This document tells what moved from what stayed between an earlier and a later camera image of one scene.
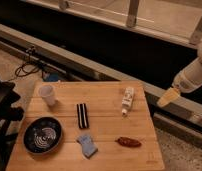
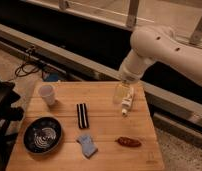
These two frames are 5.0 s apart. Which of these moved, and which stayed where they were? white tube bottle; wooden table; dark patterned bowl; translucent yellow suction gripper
Moved: translucent yellow suction gripper
Stayed: wooden table; white tube bottle; dark patterned bowl
